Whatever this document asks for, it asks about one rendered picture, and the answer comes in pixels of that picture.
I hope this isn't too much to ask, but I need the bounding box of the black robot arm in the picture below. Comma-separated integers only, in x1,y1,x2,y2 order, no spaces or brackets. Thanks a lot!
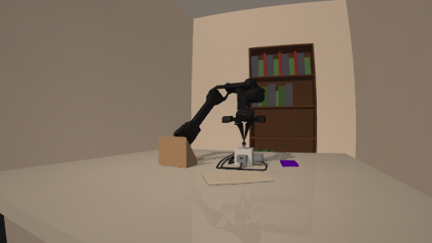
174,78,265,145

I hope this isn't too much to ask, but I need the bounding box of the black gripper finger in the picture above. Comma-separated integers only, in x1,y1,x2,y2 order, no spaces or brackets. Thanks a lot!
245,123,253,139
234,123,244,139

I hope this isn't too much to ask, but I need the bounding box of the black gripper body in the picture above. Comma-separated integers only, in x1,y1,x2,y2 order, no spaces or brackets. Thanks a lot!
222,103,266,124

